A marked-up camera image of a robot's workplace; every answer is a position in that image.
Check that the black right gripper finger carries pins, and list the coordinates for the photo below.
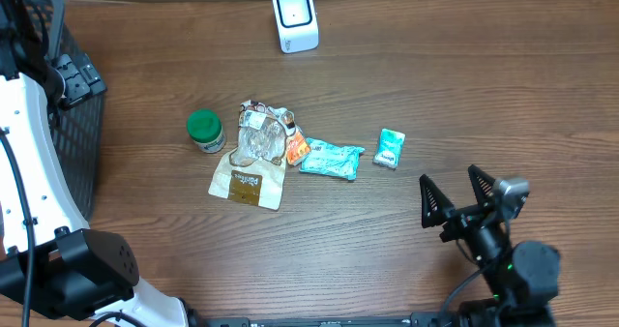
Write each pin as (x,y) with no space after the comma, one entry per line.
(482,184)
(437,208)

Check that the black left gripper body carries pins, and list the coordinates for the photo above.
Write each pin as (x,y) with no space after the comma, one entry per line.
(79,83)

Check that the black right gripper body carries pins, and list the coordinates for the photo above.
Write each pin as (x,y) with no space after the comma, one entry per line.
(461,223)

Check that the small teal white pack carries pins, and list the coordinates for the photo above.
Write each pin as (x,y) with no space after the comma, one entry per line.
(389,148)

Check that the teal tissue pack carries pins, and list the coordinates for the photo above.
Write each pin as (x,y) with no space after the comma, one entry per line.
(331,160)

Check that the green round lid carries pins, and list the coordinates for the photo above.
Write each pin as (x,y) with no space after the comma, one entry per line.
(206,130)

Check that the small orange box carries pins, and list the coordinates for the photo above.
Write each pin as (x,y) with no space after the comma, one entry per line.
(297,148)

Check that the brown clear snack bag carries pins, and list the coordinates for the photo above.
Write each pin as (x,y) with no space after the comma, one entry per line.
(253,173)

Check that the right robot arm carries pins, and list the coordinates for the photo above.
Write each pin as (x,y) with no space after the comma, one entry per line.
(513,284)

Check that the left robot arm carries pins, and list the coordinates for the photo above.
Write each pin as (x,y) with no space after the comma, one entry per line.
(54,263)

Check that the white barcode scanner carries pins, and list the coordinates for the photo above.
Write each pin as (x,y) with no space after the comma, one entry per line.
(297,25)

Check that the grey plastic mesh basket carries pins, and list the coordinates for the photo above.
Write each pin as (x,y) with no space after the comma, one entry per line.
(33,36)

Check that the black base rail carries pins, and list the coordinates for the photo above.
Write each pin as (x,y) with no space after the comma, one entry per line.
(416,319)

